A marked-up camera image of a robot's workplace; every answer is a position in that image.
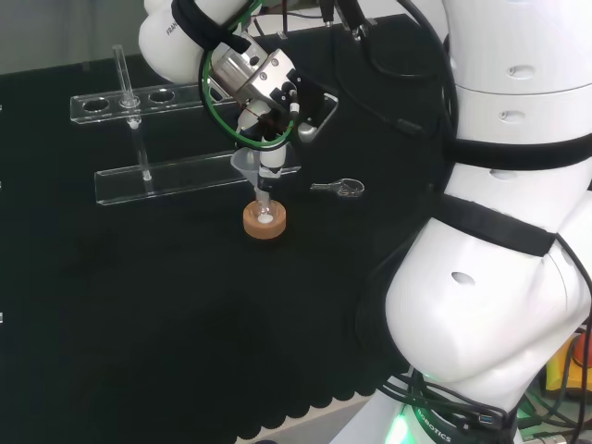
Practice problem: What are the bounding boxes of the black cloth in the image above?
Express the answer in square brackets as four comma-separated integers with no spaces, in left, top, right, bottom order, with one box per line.
[0,13,460,441]

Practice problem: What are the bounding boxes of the clear glass funnel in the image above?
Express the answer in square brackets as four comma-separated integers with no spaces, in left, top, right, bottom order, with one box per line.
[229,148,265,207]

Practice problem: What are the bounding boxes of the clear funnel stand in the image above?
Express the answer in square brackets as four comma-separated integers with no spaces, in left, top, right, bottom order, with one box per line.
[68,43,302,207]

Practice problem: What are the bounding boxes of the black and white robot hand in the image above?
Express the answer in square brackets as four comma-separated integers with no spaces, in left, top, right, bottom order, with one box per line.
[233,76,339,191]

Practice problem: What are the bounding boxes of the clear round-bottom flask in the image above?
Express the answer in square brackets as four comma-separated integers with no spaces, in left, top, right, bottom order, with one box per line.
[252,188,278,228]

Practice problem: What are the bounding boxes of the yellow stop button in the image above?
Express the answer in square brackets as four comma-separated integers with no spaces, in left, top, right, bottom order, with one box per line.
[543,331,592,400]

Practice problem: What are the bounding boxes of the black cable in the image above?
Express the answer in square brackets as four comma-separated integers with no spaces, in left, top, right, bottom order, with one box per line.
[341,0,460,142]

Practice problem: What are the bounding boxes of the cork ring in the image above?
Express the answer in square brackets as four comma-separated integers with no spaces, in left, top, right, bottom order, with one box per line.
[241,199,289,241]

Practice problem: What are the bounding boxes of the clear weighing funnel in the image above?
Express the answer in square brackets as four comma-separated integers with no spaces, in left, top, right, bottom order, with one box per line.
[309,177,366,199]

